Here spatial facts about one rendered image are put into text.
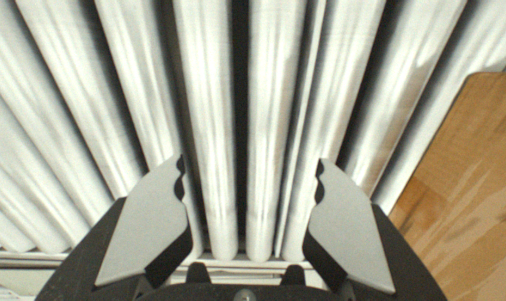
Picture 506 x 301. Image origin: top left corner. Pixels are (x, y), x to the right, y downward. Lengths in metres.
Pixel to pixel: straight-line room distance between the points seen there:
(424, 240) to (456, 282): 0.04
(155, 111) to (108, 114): 0.06
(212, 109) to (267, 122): 0.06
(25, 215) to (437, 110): 0.58
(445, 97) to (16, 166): 0.50
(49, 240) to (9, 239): 0.07
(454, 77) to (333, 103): 0.12
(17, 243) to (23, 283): 0.16
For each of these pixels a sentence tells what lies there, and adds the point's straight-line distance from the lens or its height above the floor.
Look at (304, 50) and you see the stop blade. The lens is 0.19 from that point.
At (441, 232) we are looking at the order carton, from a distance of 0.27.
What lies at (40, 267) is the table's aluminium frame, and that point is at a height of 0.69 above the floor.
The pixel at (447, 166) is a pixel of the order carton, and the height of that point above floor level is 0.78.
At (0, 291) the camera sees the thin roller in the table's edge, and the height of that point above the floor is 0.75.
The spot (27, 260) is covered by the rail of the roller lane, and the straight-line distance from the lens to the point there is 0.59.
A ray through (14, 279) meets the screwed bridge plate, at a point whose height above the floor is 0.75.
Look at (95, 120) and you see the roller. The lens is 0.24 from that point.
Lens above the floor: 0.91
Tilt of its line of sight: 61 degrees down
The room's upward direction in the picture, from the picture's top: 179 degrees counter-clockwise
